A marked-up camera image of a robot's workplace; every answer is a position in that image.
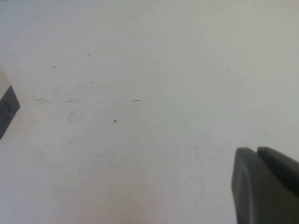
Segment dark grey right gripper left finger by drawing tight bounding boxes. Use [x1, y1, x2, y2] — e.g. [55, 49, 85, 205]
[231, 147, 299, 224]

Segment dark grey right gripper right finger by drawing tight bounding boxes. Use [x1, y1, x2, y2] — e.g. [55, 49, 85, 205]
[256, 146, 299, 190]

